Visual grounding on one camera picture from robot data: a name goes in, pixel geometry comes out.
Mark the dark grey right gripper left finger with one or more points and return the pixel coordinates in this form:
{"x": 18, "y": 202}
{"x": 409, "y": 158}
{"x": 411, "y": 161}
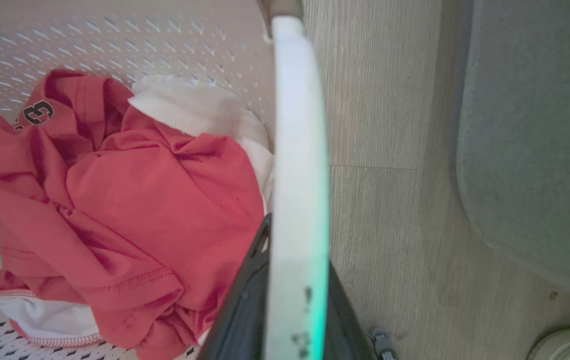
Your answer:
{"x": 238, "y": 315}

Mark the grey mat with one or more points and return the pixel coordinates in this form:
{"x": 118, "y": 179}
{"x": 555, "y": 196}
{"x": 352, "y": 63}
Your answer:
{"x": 535, "y": 135}

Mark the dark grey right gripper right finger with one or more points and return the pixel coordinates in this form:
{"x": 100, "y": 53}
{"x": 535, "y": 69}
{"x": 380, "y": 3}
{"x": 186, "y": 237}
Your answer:
{"x": 342, "y": 325}

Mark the white perforated plastic laundry basket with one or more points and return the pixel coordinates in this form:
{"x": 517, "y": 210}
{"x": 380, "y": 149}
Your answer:
{"x": 299, "y": 150}

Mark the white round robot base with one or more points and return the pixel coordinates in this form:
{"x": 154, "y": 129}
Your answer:
{"x": 567, "y": 346}

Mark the red printed t-shirt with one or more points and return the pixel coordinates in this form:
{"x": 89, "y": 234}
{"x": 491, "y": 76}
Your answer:
{"x": 129, "y": 210}

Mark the small grey caster wheel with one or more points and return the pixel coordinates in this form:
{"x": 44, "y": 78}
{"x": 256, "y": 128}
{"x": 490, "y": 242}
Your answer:
{"x": 383, "y": 344}

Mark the white cloth garment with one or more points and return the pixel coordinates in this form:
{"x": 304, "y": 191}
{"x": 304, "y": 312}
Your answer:
{"x": 199, "y": 107}

